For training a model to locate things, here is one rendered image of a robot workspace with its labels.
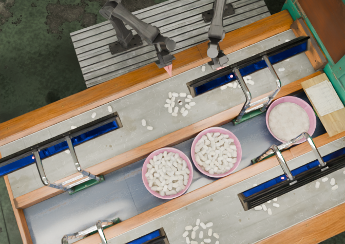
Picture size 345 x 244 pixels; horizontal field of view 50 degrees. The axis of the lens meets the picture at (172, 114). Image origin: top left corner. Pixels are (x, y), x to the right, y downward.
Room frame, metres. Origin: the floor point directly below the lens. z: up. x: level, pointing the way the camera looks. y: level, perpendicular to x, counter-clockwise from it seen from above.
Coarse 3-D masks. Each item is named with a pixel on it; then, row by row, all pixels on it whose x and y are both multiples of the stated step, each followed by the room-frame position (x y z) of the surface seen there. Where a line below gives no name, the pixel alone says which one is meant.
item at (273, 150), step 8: (296, 136) 0.32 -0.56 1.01; (304, 136) 0.30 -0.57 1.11; (280, 144) 0.30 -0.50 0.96; (288, 144) 0.29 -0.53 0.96; (312, 144) 0.26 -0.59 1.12; (264, 152) 0.27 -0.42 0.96; (272, 152) 0.28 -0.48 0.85; (280, 152) 0.24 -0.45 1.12; (256, 160) 0.26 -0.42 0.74; (280, 160) 0.20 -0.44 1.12; (320, 160) 0.19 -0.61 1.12; (288, 168) 0.17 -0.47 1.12; (288, 176) 0.13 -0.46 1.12
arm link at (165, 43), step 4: (156, 28) 0.93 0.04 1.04; (160, 32) 0.91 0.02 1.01; (160, 36) 0.89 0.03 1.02; (164, 36) 0.87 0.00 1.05; (144, 40) 0.88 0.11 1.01; (148, 40) 0.87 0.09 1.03; (156, 40) 0.87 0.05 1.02; (160, 40) 0.86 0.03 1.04; (164, 40) 0.84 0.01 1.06; (168, 40) 0.85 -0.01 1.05; (172, 40) 0.85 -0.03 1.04; (148, 44) 0.87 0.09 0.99; (152, 44) 0.85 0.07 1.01; (160, 44) 0.85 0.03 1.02; (164, 44) 0.83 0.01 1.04; (168, 44) 0.83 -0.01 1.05; (172, 44) 0.83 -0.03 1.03; (164, 48) 0.82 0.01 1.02; (168, 48) 0.81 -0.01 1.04; (172, 48) 0.82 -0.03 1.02
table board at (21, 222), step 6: (0, 156) 0.41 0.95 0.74; (6, 180) 0.28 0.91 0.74; (12, 198) 0.18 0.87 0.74; (12, 204) 0.15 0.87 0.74; (18, 210) 0.12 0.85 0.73; (18, 216) 0.09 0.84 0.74; (24, 216) 0.09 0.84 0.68; (18, 222) 0.06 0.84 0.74; (24, 222) 0.05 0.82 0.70; (24, 228) 0.02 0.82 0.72; (24, 234) -0.01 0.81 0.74; (24, 240) -0.04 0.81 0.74; (30, 240) -0.04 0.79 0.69
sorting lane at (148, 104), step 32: (288, 32) 0.99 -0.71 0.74; (288, 64) 0.79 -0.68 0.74; (128, 96) 0.69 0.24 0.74; (160, 96) 0.67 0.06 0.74; (224, 96) 0.63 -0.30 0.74; (256, 96) 0.62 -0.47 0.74; (64, 128) 0.53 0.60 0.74; (128, 128) 0.50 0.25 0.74; (160, 128) 0.48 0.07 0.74; (64, 160) 0.36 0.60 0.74; (96, 160) 0.34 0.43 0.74
